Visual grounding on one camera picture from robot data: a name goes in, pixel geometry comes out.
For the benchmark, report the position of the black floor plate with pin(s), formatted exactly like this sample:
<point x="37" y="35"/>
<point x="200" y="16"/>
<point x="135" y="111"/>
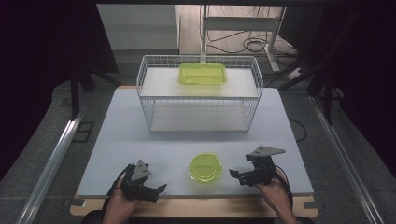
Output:
<point x="83" y="132"/>

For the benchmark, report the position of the white power strip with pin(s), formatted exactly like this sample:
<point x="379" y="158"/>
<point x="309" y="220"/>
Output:
<point x="294" y="74"/>

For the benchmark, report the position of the white metal desk frame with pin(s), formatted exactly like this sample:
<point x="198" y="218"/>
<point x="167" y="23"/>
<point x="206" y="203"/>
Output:
<point x="236" y="23"/>

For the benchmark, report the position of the aluminium rail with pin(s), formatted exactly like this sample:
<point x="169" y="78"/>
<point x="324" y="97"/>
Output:
<point x="53" y="161"/>
<point x="345" y="155"/>

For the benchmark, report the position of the rectangular green plastic container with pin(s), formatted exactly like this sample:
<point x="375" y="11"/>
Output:
<point x="202" y="74"/>

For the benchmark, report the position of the round green plastic bowl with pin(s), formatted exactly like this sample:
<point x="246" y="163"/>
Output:
<point x="205" y="168"/>

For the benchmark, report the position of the black stand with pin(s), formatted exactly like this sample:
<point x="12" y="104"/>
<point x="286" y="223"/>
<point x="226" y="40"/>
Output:
<point x="327" y="96"/>
<point x="74" y="93"/>

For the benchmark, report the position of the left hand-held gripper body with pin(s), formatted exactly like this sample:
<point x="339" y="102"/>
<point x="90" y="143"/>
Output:
<point x="135" y="188"/>

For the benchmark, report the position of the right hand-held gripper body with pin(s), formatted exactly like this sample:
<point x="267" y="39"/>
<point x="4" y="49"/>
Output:
<point x="263" y="174"/>

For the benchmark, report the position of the white cabinet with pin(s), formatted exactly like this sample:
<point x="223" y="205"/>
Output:
<point x="140" y="28"/>

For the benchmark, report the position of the person's right hand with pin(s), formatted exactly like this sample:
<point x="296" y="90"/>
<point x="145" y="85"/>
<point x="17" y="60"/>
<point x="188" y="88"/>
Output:
<point x="275" y="194"/>

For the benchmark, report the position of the person's left hand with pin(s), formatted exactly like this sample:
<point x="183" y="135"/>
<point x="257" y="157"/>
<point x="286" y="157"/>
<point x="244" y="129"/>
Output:
<point x="120" y="207"/>

